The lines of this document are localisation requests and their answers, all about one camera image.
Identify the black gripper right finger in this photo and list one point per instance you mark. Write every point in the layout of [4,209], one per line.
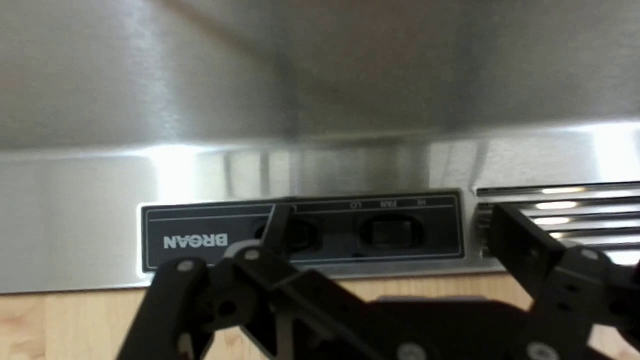
[567,306]

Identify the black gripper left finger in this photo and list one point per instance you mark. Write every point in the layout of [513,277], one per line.
[232,313]

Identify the black hood light switch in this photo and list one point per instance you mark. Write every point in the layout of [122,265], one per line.
[304,237]

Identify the black hood control panel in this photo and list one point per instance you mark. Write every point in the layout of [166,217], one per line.
[340,243]

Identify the stainless steel range hood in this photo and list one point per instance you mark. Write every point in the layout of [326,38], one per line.
[200,80]

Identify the black hood fan switch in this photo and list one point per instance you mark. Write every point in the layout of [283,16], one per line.
[391,232]

